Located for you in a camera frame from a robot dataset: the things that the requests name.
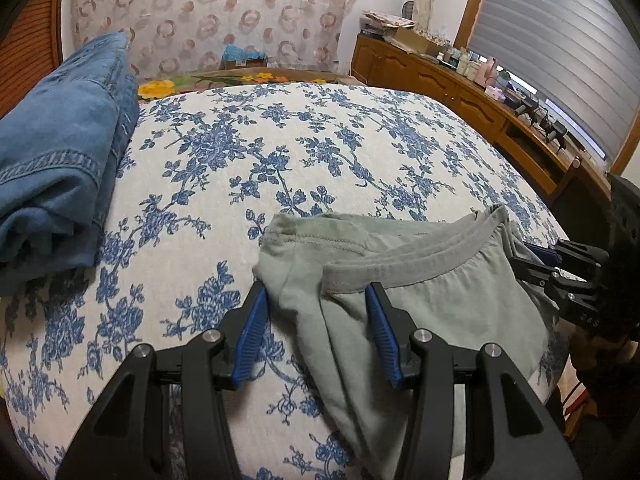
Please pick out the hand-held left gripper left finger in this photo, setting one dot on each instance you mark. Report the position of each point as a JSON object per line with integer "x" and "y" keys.
{"x": 250, "y": 340}

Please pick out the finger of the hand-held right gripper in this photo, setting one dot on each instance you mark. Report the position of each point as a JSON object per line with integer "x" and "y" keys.
{"x": 580, "y": 262}
{"x": 550, "y": 282}

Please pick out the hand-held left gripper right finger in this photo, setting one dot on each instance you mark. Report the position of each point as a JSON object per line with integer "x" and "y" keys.
{"x": 382, "y": 340}

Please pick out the grey-green t-shirt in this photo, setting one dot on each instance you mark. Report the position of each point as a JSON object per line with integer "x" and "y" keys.
{"x": 450, "y": 310}

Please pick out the person's right hand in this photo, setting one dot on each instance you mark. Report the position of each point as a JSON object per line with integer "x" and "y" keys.
{"x": 610, "y": 360}

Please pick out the wooden desk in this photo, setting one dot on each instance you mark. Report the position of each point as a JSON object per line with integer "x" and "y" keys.
{"x": 585, "y": 185}

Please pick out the black device on stand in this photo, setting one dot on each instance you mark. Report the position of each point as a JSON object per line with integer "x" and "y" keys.
{"x": 555, "y": 130}

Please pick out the blue floral bedspread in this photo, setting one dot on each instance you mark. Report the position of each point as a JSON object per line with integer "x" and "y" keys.
{"x": 300, "y": 160}

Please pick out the pink bottle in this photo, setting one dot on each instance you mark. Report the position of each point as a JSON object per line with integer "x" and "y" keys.
{"x": 487, "y": 72}

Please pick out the grey window blind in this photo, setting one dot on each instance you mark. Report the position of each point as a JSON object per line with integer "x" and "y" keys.
{"x": 565, "y": 45}

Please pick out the wooden sideboard cabinet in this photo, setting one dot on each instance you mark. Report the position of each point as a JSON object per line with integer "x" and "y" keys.
{"x": 440, "y": 90}

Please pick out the blue denim jeans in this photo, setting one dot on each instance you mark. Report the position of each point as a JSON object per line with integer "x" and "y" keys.
{"x": 55, "y": 160}

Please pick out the yellow flower blanket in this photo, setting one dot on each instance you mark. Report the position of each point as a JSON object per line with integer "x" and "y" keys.
{"x": 155, "y": 89}

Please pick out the cardboard box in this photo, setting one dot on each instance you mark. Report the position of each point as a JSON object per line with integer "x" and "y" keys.
{"x": 412, "y": 40}

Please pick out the blue packet box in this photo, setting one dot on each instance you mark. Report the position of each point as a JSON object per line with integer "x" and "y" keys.
{"x": 242, "y": 56}

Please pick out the wooden louvre door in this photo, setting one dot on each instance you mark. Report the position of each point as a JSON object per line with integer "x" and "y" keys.
{"x": 30, "y": 50}

